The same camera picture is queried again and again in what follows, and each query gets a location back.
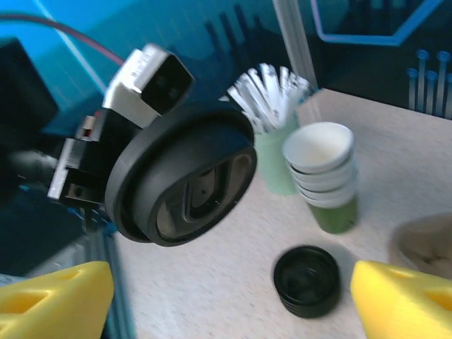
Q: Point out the blue aluminium table edge rail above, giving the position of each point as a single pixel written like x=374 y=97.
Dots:
x=121 y=300

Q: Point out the white paper-wrapped stick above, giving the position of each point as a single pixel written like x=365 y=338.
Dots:
x=257 y=95
x=243 y=106
x=298 y=93
x=285 y=92
x=270 y=88

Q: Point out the white grey left wrist camera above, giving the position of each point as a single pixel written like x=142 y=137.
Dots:
x=155 y=77

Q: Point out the mint green holder cup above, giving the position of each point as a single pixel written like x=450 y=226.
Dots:
x=275 y=162

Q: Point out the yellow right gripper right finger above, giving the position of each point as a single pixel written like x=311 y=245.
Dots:
x=399 y=303

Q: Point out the aluminium frame post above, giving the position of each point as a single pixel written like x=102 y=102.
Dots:
x=295 y=42

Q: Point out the brown pulp cup carrier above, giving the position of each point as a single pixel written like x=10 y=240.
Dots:
x=427 y=243

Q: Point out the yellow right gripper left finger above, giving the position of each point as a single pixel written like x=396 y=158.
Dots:
x=53 y=303

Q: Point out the black plastic cup lid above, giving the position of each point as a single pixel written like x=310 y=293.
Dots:
x=141 y=176

